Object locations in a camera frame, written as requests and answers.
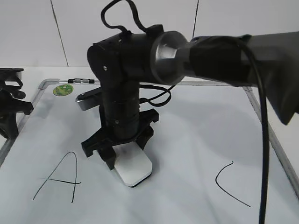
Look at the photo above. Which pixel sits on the white whiteboard eraser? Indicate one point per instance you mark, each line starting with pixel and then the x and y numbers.
pixel 132 164

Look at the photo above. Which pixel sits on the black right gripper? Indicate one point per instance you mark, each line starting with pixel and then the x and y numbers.
pixel 122 124

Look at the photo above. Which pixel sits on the white board with grey frame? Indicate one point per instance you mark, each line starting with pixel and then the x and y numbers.
pixel 206 154

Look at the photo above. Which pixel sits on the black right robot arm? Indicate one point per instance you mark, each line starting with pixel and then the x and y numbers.
pixel 126 62

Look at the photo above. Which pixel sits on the round green magnet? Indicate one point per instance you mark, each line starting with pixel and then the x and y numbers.
pixel 63 90

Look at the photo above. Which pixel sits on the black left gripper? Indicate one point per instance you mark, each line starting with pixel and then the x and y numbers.
pixel 11 103

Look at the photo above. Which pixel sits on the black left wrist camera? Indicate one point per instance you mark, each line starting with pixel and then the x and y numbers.
pixel 11 74

